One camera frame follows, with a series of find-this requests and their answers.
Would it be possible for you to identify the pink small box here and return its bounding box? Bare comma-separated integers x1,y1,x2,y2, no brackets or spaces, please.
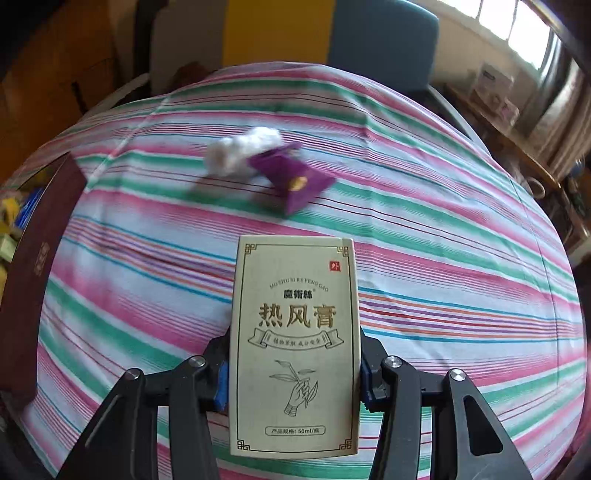
496,99,520,126

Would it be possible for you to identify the window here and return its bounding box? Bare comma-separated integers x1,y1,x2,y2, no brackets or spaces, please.
438,0,561,70

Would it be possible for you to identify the blue packet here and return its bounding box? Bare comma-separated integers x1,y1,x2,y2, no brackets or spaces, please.
21,191,49,219

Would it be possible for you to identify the grey yellow blue headboard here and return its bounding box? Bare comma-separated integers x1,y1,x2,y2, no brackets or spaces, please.
152,0,439,93

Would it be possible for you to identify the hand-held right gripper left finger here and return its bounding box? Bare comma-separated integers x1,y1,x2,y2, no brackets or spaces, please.
58,336,232,480

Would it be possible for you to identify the beige curtain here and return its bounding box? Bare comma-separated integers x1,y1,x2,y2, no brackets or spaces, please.
531,55,591,163

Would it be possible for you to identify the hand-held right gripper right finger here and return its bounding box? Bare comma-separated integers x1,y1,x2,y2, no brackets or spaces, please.
360,327,535,480

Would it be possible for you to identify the wooden desk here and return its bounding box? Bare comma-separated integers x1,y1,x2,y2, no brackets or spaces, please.
443,83,565,191

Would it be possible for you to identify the white crumpled wad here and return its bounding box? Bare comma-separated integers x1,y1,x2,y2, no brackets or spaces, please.
205,127,282,179

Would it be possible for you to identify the cream printed carton box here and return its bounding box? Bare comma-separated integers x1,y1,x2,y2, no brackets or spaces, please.
229,235,363,459

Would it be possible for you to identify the gold tin box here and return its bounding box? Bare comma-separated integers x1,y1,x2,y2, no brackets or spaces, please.
0,152,86,407

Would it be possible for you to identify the white cardboard box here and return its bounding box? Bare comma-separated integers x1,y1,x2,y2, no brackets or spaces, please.
475,62,516,105

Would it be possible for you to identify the striped blanket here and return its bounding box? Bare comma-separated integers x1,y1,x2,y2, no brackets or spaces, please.
9,65,583,480

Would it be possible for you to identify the purple velvet pouch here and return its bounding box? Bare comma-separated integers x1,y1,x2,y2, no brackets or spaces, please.
249,142,333,217

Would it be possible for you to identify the wooden wardrobe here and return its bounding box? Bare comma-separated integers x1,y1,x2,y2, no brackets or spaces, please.
0,0,155,155

